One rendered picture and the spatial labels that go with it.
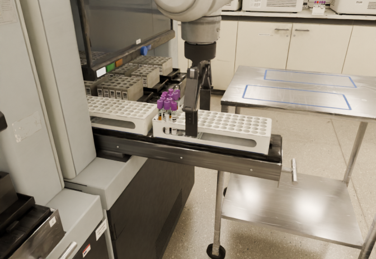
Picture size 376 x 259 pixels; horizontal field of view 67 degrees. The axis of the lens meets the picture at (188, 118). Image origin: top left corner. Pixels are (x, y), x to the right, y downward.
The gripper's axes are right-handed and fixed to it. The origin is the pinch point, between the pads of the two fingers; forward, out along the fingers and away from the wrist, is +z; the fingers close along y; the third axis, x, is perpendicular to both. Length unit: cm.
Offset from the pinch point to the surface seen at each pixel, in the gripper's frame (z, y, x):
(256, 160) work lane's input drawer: 5.4, -6.5, -16.0
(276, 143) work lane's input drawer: 4.2, 0.6, -20.2
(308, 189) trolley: 58, 54, -41
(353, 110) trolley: 4, 28, -43
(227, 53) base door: 37, 229, 29
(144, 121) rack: 0.3, -4.7, 13.4
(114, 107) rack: -0.1, 0.5, 25.0
